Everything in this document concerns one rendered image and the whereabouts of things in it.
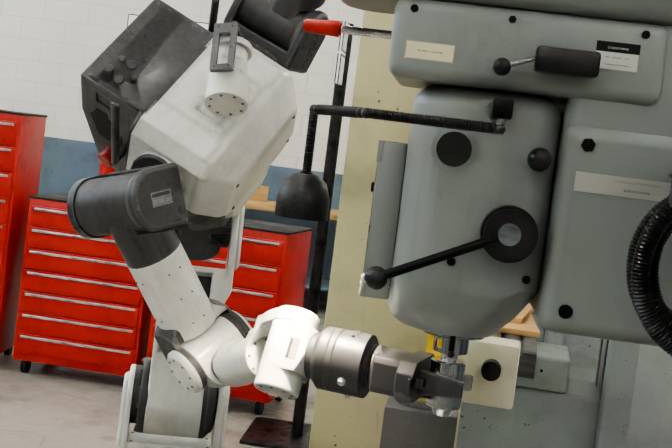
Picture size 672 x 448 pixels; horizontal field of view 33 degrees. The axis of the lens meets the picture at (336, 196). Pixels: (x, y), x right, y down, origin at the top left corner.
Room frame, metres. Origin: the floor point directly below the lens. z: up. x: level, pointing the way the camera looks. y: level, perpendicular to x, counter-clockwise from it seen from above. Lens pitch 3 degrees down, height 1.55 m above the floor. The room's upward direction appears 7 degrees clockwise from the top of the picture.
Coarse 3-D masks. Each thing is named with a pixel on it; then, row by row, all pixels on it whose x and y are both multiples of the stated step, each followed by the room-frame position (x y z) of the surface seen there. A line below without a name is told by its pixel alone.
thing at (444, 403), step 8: (432, 368) 1.51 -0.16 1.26; (448, 376) 1.49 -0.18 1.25; (456, 376) 1.50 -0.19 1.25; (464, 376) 1.51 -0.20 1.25; (432, 400) 1.50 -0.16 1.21; (440, 400) 1.49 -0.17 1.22; (448, 400) 1.49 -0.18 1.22; (456, 400) 1.50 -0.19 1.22; (440, 408) 1.49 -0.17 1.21; (448, 408) 1.49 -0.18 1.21; (456, 408) 1.50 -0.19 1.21
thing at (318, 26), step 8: (304, 24) 1.63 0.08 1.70; (312, 24) 1.63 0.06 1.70; (320, 24) 1.63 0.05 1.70; (328, 24) 1.63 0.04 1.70; (336, 24) 1.63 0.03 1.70; (312, 32) 1.64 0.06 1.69; (320, 32) 1.63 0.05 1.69; (328, 32) 1.63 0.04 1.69; (336, 32) 1.63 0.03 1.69; (344, 32) 1.63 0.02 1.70; (352, 32) 1.63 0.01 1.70; (360, 32) 1.63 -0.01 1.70; (368, 32) 1.63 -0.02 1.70; (376, 32) 1.63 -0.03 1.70; (384, 32) 1.62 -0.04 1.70
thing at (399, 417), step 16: (416, 400) 1.85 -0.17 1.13; (384, 416) 1.84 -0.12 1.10; (400, 416) 1.84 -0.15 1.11; (416, 416) 1.83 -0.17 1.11; (432, 416) 1.83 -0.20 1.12; (384, 432) 1.84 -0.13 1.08; (400, 432) 1.84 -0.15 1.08; (416, 432) 1.83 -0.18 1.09; (432, 432) 1.83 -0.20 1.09; (448, 432) 1.83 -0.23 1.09
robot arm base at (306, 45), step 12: (240, 0) 1.94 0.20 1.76; (228, 12) 1.95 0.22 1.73; (312, 12) 1.93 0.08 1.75; (240, 24) 1.95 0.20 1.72; (300, 24) 1.92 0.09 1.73; (252, 36) 1.94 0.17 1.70; (300, 36) 1.91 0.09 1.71; (312, 36) 1.94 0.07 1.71; (324, 36) 1.99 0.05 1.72; (264, 48) 1.93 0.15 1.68; (276, 48) 1.92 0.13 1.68; (300, 48) 1.92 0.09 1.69; (312, 48) 1.97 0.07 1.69; (288, 60) 1.92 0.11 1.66; (300, 60) 1.95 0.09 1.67; (312, 60) 2.00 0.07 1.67; (300, 72) 1.99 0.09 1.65
